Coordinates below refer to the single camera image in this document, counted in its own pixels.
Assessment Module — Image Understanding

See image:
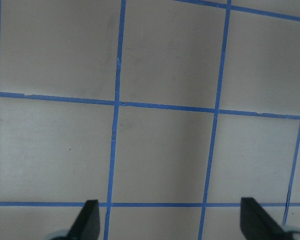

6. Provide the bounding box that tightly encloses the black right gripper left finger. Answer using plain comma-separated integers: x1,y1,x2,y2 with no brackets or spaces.
65,200,101,240

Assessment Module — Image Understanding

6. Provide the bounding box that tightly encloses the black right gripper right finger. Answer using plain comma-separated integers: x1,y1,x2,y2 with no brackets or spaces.
240,197,289,240

